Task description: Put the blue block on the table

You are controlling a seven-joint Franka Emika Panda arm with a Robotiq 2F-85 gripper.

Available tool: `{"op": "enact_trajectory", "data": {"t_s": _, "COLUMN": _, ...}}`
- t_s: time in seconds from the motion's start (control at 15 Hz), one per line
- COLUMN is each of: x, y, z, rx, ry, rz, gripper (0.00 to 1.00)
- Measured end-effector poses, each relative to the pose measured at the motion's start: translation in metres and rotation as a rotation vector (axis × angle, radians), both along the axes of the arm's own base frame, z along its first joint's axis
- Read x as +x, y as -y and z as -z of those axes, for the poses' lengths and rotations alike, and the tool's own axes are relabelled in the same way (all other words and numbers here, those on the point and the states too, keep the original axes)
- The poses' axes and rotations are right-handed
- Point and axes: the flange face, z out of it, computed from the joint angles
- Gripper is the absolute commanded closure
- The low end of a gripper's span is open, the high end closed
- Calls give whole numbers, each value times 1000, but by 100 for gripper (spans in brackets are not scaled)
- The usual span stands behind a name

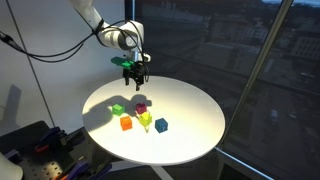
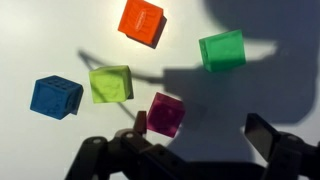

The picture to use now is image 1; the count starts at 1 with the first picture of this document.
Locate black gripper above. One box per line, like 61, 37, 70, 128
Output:
122, 60, 150, 92

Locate blue block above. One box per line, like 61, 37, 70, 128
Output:
154, 117, 169, 134

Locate magenta block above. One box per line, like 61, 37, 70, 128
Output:
134, 102, 148, 115

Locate yellow green block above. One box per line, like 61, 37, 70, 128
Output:
138, 111, 154, 128

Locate orange red block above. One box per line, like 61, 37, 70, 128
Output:
119, 115, 134, 132

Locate black clamp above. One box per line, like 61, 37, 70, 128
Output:
62, 130, 86, 148

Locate white table leg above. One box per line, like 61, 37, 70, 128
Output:
150, 164, 175, 180

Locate black perforated board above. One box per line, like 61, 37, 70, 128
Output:
0, 119, 113, 180

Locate light blue window sill strip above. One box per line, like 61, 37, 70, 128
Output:
214, 146, 275, 180

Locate white rounded object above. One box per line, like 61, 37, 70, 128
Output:
0, 152, 24, 180

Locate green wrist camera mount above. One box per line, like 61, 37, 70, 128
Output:
110, 56, 136, 70

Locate dark vertical window frame post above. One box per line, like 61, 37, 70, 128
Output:
124, 0, 137, 23

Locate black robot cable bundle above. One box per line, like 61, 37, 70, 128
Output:
0, 19, 150, 84

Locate purple clamp with red handle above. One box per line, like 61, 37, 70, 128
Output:
34, 126, 68, 154

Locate purple clamp with orange handle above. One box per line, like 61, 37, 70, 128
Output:
59, 158, 113, 180

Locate slanted metal window frame bar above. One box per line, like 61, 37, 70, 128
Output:
218, 0, 295, 148

